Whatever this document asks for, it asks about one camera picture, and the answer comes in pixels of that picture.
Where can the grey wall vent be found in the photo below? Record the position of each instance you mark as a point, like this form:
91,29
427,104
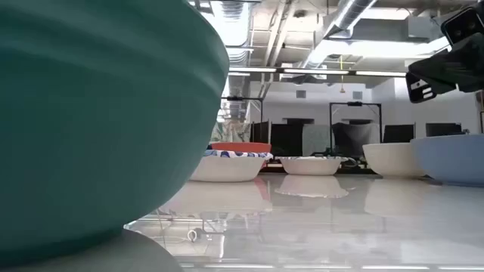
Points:
300,94
357,94

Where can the black table frame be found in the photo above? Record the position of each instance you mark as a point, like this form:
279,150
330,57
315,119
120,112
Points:
355,171

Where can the white plastic bowl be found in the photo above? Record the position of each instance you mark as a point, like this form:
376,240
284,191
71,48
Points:
389,160

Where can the grey partition panel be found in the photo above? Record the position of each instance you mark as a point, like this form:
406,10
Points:
315,140

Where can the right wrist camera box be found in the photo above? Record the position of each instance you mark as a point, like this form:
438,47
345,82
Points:
463,24

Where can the long ceiling light bar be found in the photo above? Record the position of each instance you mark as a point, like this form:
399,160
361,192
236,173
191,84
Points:
314,71

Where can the corrugated silver ventilation duct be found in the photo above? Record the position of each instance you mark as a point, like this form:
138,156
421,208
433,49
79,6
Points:
236,22

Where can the light blue plastic bowl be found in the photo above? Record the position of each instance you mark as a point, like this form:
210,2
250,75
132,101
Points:
453,158

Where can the blue patterned paper bowl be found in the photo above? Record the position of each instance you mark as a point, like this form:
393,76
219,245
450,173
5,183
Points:
227,168
310,167

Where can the black partition panel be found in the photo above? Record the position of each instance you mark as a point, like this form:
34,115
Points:
286,140

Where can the black frame stand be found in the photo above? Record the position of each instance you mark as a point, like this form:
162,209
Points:
355,104

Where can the red-orange plastic bowl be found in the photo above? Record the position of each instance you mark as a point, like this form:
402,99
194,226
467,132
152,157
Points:
242,147

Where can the black computer monitor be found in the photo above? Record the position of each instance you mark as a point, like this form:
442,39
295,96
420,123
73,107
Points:
443,129
399,133

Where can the dark green plastic bowl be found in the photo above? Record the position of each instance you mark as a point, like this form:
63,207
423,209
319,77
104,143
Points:
94,113

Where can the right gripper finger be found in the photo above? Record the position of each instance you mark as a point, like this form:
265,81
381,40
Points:
419,90

